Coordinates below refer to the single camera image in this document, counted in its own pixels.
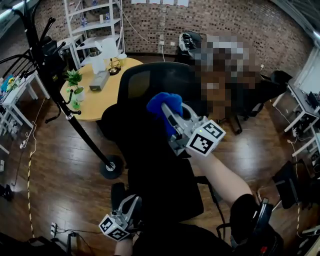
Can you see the black bag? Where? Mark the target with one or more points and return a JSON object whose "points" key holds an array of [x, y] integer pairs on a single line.
{"points": [[25, 247]]}

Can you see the black coat rack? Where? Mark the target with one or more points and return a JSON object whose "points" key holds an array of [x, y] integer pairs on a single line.
{"points": [[85, 136]]}

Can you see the white charger plug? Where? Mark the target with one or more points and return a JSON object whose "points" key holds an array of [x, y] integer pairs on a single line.
{"points": [[23, 145]]}

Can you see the potted green plant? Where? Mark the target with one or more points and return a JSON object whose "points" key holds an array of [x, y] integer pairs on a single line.
{"points": [[73, 77]]}

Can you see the blue cloth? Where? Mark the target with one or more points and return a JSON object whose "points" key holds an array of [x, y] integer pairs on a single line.
{"points": [[160, 102]]}

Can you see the black tripod stand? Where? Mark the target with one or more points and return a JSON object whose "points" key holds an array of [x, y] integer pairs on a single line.
{"points": [[70, 240]]}

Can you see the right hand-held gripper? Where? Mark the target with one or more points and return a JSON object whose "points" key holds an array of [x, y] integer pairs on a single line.
{"points": [[200, 140]]}

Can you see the small green plastic bottle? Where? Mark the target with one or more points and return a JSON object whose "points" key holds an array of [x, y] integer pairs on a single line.
{"points": [[76, 105]]}

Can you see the white cylinder container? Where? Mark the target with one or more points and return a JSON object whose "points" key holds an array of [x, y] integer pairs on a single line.
{"points": [[101, 18]]}

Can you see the person's left forearm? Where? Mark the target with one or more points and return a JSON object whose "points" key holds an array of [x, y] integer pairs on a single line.
{"points": [[123, 247]]}

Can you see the grey tissue box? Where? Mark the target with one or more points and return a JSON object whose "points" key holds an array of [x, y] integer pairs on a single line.
{"points": [[100, 81]]}

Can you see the black office chair seat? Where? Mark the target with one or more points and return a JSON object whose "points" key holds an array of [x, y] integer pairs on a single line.
{"points": [[165, 190]]}

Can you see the white floor power strip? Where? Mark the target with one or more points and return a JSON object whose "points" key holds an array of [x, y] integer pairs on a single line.
{"points": [[53, 228]]}

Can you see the white open case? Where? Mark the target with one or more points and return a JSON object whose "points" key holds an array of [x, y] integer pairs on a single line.
{"points": [[186, 41]]}

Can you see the white animal sculpture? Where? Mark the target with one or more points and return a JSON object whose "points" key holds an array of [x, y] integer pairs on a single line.
{"points": [[105, 50]]}

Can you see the yellow black striped tape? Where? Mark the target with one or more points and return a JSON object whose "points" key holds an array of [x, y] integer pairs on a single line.
{"points": [[28, 195]]}

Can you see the clear water bottle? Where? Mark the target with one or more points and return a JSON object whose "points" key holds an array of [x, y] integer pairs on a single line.
{"points": [[84, 22], [107, 17]]}

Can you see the white cup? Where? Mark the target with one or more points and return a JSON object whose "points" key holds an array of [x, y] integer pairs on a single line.
{"points": [[122, 60]]}

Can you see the white metal shelf unit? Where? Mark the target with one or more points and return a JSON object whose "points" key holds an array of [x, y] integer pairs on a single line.
{"points": [[96, 25]]}

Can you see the colourful plush toys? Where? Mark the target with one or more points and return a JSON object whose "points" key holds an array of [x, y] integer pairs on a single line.
{"points": [[10, 83]]}

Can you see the white side table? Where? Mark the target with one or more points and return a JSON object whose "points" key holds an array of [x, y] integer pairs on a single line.
{"points": [[15, 96]]}

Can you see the white office desk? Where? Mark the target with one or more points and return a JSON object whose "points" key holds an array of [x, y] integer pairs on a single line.
{"points": [[298, 100]]}

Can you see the black mesh desk chair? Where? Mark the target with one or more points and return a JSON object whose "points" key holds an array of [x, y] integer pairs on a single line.
{"points": [[51, 50]]}

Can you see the black chair with chrome frame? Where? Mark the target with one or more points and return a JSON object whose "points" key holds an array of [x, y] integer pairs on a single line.
{"points": [[287, 185]]}

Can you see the black desk monitor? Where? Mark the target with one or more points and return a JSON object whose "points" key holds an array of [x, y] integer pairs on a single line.
{"points": [[313, 100]]}

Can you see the person's right forearm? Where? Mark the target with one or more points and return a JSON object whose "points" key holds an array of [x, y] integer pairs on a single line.
{"points": [[220, 177]]}

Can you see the black visitor chair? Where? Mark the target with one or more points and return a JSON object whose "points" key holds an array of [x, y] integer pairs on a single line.
{"points": [[181, 56]]}

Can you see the person's black shirt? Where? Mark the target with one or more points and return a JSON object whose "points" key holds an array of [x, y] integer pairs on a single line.
{"points": [[175, 242]]}

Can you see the round wooden table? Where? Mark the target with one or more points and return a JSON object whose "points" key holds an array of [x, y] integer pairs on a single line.
{"points": [[100, 102]]}

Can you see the black swivel office chair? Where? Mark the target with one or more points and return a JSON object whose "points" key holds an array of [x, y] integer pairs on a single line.
{"points": [[270, 92]]}

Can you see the black mesh chair backrest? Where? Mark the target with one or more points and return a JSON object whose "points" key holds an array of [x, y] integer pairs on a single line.
{"points": [[140, 125]]}

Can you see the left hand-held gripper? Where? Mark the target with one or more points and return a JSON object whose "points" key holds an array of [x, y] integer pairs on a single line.
{"points": [[115, 228]]}

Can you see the black worn harness pack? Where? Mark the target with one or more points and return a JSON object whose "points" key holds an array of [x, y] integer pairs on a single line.
{"points": [[265, 225]]}

